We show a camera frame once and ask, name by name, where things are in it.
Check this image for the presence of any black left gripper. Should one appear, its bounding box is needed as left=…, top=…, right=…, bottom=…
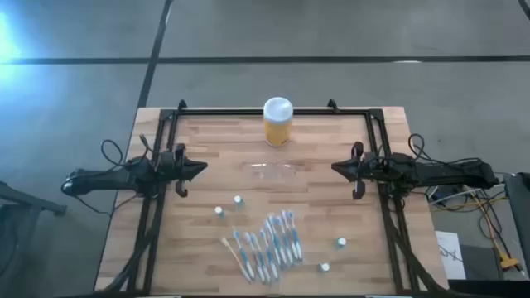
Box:
left=157, top=142, right=209, bottom=199

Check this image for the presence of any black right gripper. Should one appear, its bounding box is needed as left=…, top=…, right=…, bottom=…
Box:
left=330, top=141, right=378, bottom=200

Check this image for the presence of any clear acrylic organizer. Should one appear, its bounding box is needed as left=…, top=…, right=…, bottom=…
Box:
left=239, top=160, right=306, bottom=181

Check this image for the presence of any yellow canister with white lid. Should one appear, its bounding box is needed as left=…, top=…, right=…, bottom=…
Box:
left=263, top=96, right=294, bottom=148

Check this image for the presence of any white paper sheet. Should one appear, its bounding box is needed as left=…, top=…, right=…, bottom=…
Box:
left=434, top=230, right=467, bottom=281

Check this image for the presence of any dark metal bench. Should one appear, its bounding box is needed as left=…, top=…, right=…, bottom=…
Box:
left=0, top=180, right=67, bottom=298

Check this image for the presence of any grey floor mat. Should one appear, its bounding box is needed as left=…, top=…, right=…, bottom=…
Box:
left=460, top=243, right=504, bottom=281

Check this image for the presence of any black equipment case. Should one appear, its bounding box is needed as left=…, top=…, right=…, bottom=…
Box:
left=503, top=171, right=530, bottom=249

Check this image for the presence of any black aluminium table frame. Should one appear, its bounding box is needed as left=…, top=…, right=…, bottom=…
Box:
left=99, top=99, right=448, bottom=297

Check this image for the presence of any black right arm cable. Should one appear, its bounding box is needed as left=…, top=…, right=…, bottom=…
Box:
left=407, top=132, right=484, bottom=166

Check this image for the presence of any white floor cable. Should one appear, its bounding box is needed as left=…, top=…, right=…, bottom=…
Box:
left=430, top=184, right=506, bottom=206

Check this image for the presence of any yellow floor cable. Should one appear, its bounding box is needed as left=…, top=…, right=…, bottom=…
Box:
left=463, top=194, right=518, bottom=270

